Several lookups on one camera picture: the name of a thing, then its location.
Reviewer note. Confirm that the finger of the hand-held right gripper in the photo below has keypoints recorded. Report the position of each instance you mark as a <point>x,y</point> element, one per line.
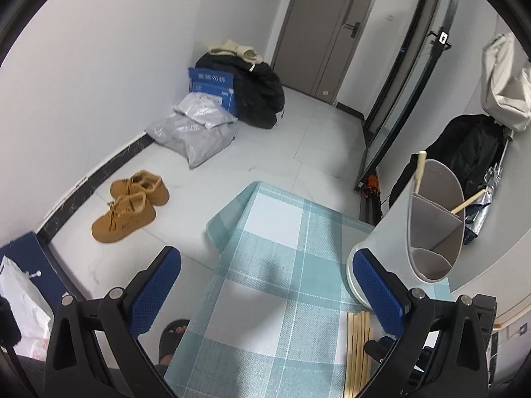
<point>375,348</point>

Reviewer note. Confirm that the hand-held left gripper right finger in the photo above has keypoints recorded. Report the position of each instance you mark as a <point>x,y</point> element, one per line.
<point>377,294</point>

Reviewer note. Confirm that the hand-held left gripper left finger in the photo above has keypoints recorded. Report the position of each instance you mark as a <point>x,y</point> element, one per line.
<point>159,290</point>

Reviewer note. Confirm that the bundle of wooden chopsticks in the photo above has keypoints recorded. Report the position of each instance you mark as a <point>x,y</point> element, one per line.
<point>359,352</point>

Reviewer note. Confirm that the white grey chopstick holder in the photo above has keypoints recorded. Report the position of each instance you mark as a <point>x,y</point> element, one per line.
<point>435,190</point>

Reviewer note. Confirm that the white shoulder bag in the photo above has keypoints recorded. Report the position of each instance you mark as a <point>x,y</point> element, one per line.
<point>506,87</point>

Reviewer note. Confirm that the black slipper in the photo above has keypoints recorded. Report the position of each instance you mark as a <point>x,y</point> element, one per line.
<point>172,336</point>

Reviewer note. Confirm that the brown suede shoe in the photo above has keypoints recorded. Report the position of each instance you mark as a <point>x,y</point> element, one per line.
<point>141,184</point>
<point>122,217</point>

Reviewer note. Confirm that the teal checkered tablecloth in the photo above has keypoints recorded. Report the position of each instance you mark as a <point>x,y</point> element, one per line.
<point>269,298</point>

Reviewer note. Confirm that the silver folded umbrella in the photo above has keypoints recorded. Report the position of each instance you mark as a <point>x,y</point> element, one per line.
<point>483,203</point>

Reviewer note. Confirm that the wooden chopstick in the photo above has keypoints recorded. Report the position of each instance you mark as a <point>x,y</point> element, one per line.
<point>419,170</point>
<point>468,203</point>

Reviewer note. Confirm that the dark blue board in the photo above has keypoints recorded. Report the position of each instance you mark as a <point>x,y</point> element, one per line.
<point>41,253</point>

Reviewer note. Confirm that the white plastic bag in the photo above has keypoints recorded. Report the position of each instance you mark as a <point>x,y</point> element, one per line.
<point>20,298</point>

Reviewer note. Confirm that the large grey mailer bag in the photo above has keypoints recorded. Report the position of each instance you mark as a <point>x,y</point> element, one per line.
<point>191,137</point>

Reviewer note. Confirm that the black jacket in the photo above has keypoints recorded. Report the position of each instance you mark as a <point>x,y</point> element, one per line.
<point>464,149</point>

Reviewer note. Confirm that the small grey mailer bag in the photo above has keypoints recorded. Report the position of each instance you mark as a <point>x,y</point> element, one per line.
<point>203,107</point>

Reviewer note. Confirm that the blue cardboard box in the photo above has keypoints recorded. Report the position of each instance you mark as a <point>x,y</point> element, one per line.
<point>211,85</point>

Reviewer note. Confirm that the black plastic bag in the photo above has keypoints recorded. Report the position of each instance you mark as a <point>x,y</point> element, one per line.
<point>257,91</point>

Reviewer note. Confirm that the black framed glass door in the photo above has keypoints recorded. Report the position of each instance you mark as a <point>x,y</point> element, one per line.
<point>402,70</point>

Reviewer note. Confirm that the cream garment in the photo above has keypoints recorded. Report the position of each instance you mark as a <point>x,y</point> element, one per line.
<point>232,47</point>

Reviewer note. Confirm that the grey door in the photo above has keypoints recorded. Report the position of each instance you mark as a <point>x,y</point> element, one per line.
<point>327,29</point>

